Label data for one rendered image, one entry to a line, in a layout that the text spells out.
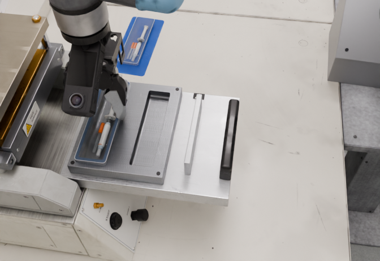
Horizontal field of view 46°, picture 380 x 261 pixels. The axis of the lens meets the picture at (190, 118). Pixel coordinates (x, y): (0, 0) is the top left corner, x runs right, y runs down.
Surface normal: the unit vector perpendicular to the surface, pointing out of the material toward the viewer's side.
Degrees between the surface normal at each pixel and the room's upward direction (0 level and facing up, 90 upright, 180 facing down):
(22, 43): 0
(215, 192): 0
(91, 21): 90
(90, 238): 90
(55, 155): 0
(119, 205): 65
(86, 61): 29
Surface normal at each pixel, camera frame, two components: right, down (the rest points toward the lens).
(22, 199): -0.15, 0.79
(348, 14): -0.15, 0.11
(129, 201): 0.89, -0.15
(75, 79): -0.11, -0.14
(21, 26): -0.02, -0.60
